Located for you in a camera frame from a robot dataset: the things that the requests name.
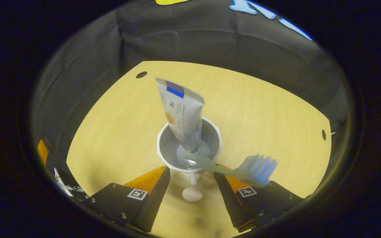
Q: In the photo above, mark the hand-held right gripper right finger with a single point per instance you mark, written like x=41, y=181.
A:
x=230, y=205

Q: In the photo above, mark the black desk grommet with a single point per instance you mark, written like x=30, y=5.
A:
x=323, y=134
x=141, y=74

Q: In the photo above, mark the light wooden desktop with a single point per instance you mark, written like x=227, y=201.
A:
x=260, y=115

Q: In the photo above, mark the white toothpaste tube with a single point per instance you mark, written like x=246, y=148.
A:
x=182, y=112

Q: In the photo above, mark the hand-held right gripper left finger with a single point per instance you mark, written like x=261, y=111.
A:
x=154, y=205

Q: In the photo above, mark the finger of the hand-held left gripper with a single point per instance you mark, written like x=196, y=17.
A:
x=43, y=150

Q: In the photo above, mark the white cup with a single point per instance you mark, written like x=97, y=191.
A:
x=167, y=145

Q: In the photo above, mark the pale blue toothbrush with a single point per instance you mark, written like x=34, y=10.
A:
x=230, y=170

